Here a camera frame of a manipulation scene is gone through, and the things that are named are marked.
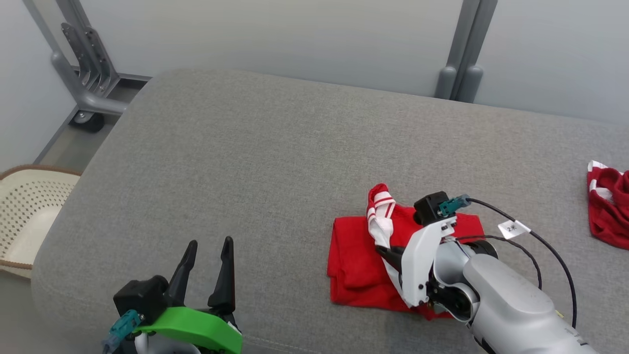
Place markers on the cream perforated laundry basket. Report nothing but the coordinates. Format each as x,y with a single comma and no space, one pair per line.
29,221

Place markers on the black caster wheel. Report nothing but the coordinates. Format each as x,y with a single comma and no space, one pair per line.
88,122

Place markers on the teal right camera plug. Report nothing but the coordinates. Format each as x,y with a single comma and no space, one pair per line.
452,205

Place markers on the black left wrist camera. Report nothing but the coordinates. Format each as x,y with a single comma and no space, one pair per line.
140,295

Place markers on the red Bulls 23 jersey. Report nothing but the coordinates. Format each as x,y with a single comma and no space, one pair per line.
358,255

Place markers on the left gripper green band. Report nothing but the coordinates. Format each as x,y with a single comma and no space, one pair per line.
196,327

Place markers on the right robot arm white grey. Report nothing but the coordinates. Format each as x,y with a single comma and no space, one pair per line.
511,305

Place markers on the red shorts with elastic waistband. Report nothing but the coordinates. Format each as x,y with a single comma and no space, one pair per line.
609,216

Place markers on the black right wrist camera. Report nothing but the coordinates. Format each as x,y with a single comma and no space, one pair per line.
430,209

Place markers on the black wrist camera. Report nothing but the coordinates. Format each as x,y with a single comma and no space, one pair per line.
140,295
430,209

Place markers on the teal camera plug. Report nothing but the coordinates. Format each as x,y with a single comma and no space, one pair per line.
123,327
452,205

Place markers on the teal left camera plug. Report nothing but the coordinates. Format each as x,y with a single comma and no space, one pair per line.
123,327

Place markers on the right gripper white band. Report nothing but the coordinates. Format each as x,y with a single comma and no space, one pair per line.
417,260

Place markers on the grey double partition post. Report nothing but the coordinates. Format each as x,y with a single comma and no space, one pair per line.
459,49

